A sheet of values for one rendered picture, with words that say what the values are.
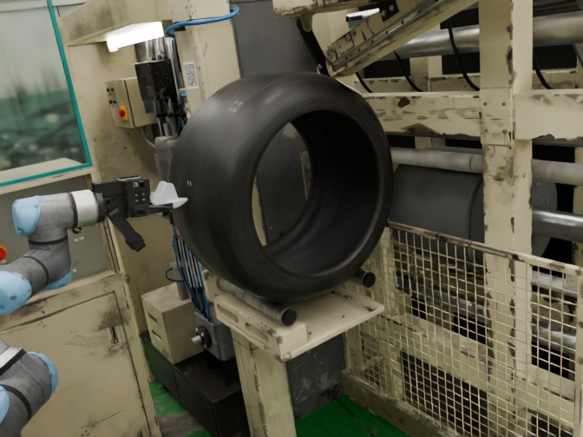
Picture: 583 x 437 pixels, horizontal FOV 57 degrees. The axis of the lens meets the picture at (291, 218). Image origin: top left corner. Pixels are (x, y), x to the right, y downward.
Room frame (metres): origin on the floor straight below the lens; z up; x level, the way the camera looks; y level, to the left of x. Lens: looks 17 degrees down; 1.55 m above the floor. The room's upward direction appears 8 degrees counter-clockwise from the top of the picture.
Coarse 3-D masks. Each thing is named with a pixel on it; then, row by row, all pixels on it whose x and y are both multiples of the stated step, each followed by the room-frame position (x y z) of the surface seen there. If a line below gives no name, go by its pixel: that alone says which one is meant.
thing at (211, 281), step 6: (204, 276) 1.48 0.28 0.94; (210, 276) 1.49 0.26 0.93; (216, 276) 1.50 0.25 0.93; (204, 282) 1.49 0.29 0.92; (210, 282) 1.48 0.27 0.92; (216, 282) 1.49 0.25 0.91; (210, 288) 1.48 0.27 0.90; (216, 288) 1.49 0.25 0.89; (210, 294) 1.48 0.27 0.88; (216, 294) 1.49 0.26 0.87; (210, 300) 1.48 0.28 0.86
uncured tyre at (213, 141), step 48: (240, 96) 1.28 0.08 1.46; (288, 96) 1.26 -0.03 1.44; (336, 96) 1.34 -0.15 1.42; (192, 144) 1.29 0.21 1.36; (240, 144) 1.19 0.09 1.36; (336, 144) 1.65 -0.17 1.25; (384, 144) 1.42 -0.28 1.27; (192, 192) 1.22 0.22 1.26; (240, 192) 1.17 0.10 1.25; (336, 192) 1.64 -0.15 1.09; (384, 192) 1.41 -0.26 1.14; (192, 240) 1.27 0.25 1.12; (240, 240) 1.16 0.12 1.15; (288, 240) 1.57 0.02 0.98; (336, 240) 1.54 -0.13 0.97; (240, 288) 1.23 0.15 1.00; (288, 288) 1.22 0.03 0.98; (336, 288) 1.34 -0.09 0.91
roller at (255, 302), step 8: (224, 280) 1.48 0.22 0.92; (224, 288) 1.47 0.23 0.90; (232, 288) 1.43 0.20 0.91; (240, 296) 1.39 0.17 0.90; (248, 296) 1.36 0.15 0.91; (256, 304) 1.32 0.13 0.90; (264, 304) 1.29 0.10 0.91; (272, 304) 1.27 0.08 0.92; (280, 304) 1.26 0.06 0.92; (264, 312) 1.29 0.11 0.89; (272, 312) 1.25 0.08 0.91; (280, 312) 1.23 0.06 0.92; (288, 312) 1.22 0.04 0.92; (280, 320) 1.22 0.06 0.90; (288, 320) 1.22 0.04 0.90
